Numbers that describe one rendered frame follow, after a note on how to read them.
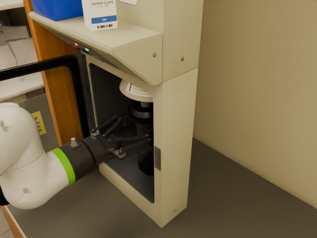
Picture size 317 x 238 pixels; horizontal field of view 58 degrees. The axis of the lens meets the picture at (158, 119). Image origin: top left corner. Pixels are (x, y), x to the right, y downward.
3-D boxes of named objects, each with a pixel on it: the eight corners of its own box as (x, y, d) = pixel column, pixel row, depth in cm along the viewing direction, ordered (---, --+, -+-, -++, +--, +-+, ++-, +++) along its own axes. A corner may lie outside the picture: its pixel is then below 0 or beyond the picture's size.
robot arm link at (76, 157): (60, 172, 75) (78, 191, 69) (50, 136, 68) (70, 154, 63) (80, 161, 78) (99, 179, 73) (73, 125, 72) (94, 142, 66)
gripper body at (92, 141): (93, 150, 68) (124, 134, 73) (75, 135, 73) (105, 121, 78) (97, 174, 72) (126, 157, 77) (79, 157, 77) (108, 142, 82)
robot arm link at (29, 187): (5, 205, 67) (22, 228, 59) (-15, 160, 62) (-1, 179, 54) (61, 175, 75) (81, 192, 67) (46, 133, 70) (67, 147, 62)
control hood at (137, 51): (78, 43, 77) (72, 4, 72) (163, 83, 58) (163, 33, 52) (37, 54, 71) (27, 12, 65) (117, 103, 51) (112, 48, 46)
